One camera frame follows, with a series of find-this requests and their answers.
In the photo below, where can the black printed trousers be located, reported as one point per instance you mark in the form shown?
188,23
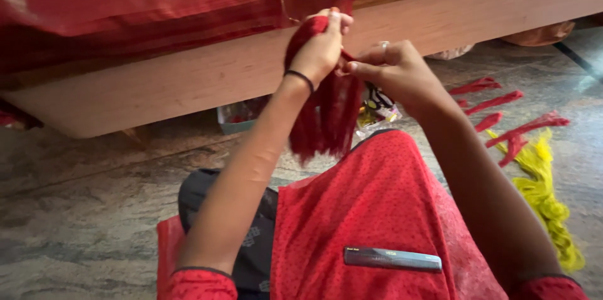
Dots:
254,243

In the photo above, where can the person's right hand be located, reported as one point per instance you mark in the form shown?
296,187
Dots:
400,74

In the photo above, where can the red dotted kurta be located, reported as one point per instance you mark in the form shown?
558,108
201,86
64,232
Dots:
372,205

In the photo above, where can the yellow thread bundle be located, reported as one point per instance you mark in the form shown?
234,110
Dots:
541,196

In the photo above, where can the person's left hand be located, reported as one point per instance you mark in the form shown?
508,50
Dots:
315,55

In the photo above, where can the white cloth bundle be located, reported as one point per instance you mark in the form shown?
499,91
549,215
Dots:
450,51

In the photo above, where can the wooden bed frame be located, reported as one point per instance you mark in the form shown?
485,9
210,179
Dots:
447,12

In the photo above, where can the scattered red thread tassels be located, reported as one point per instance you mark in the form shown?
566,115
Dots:
494,101

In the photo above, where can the grey cardboard box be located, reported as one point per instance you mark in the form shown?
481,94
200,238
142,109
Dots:
238,118

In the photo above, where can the person's left fingers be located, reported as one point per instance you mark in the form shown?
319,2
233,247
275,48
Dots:
338,19

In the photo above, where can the clear plastic packet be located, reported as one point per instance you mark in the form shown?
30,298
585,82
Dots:
377,114

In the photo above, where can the black plastic comb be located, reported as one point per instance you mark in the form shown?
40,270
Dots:
391,259

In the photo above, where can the dark red thread bundle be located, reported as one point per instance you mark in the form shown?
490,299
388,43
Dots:
325,116

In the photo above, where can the brown cloth bag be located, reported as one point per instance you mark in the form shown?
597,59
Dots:
539,34

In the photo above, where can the black wrist band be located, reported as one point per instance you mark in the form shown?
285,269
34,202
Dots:
301,76

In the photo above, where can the red gold-bordered saree cloth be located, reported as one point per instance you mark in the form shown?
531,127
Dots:
141,3

